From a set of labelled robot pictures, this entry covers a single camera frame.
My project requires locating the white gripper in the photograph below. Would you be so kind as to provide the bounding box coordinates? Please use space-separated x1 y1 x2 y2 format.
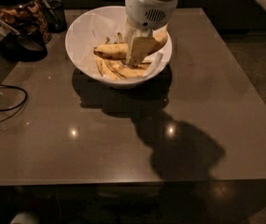
124 0 178 65

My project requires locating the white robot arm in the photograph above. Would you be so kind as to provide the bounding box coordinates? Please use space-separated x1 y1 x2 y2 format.
125 0 266 32

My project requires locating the yellow banana bunch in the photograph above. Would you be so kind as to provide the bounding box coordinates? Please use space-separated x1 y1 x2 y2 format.
94 32 154 81

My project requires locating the white ceramic bowl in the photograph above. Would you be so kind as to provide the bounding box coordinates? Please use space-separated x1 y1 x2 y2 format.
65 6 172 89

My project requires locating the white paper liner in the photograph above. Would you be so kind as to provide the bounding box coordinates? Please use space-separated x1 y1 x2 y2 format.
88 17 165 82

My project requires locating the black mesh pen cup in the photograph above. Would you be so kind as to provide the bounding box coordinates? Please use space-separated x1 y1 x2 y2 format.
43 1 67 33

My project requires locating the black mug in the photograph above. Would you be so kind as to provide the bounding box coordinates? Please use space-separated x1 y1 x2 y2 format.
0 22 48 62

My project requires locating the glass jar with black lid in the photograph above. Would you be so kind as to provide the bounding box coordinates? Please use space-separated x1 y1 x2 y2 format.
0 0 51 43

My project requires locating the black cable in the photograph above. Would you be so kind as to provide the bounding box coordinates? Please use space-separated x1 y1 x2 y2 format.
0 83 29 125

